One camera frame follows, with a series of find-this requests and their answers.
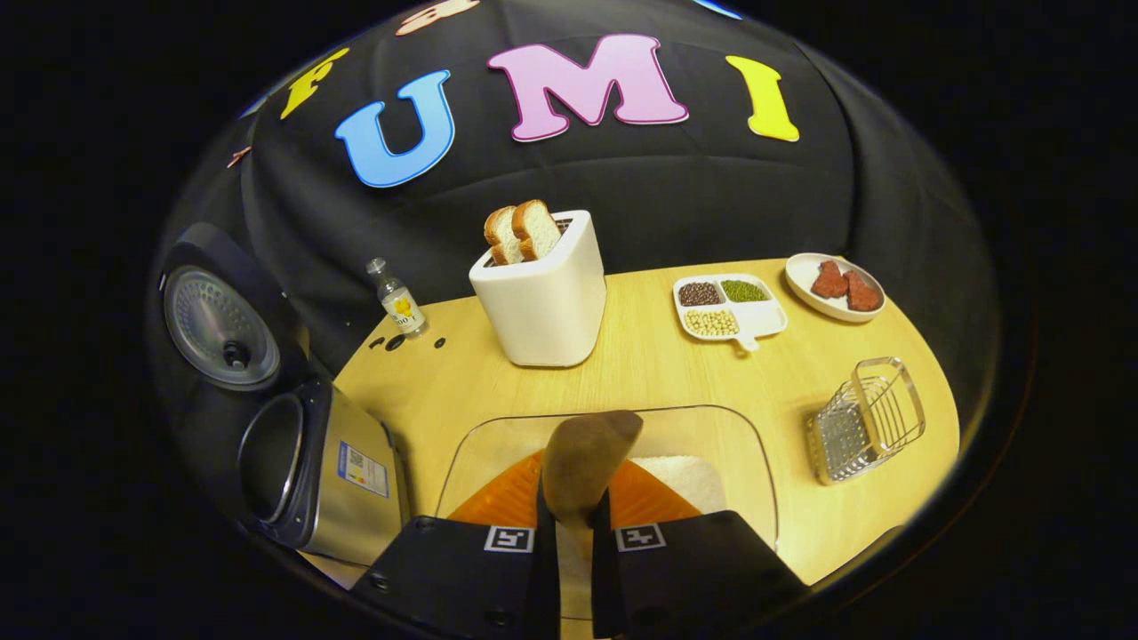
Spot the metal wire chopstick holder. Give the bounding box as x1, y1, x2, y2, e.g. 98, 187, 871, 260
806, 356, 927, 486

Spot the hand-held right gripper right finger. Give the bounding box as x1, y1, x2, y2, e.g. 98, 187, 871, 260
591, 458, 810, 640

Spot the toast bread slice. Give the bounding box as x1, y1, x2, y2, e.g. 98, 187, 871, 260
511, 199, 563, 261
484, 206, 525, 266

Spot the white beans pile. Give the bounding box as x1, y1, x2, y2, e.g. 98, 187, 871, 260
683, 308, 741, 338

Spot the dark grey rice cooker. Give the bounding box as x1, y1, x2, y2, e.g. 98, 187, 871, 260
147, 222, 412, 568

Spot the black backdrop cloth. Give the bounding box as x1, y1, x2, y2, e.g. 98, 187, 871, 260
147, 0, 1001, 428

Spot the white toaster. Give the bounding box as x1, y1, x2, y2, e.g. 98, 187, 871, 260
469, 210, 608, 368

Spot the red meat piece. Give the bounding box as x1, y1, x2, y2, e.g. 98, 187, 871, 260
843, 269, 884, 312
809, 260, 850, 300

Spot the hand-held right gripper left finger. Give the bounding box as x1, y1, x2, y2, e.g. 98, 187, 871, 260
351, 449, 563, 640

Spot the small glass bottle yellow label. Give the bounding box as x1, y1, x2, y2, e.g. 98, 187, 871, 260
366, 258, 428, 337

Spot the white divided bean dish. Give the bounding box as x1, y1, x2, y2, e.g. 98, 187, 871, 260
672, 273, 789, 353

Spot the wooden spoon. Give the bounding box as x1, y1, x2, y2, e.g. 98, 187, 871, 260
541, 411, 644, 621

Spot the clear plastic container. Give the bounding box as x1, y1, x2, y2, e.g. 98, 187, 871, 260
436, 404, 780, 570

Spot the white round plate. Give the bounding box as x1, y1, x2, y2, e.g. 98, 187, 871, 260
784, 252, 887, 323

